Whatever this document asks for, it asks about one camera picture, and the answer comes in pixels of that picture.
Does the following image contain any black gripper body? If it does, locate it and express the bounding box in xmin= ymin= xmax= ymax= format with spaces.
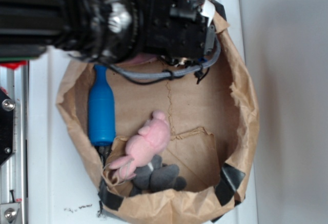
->
xmin=142 ymin=0 xmax=216 ymax=59

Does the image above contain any grey plush toy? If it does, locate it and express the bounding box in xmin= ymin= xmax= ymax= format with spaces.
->
xmin=130 ymin=155 xmax=187 ymax=196

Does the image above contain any brown paper bag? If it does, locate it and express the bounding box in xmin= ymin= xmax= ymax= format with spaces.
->
xmin=56 ymin=14 xmax=259 ymax=223

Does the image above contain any blue plastic bottle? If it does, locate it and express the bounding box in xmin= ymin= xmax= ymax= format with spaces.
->
xmin=88 ymin=65 xmax=116 ymax=147

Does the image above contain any grey braided cable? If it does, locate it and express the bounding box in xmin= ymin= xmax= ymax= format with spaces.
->
xmin=110 ymin=36 xmax=221 ymax=79

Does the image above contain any aluminium rail frame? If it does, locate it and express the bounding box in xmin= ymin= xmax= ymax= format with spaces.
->
xmin=1 ymin=66 xmax=29 ymax=223

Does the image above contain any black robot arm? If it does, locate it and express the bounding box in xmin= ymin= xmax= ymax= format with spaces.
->
xmin=1 ymin=0 xmax=215 ymax=65

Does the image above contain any pink plush toy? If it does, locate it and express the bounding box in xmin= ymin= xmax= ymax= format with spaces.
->
xmin=109 ymin=110 xmax=171 ymax=183

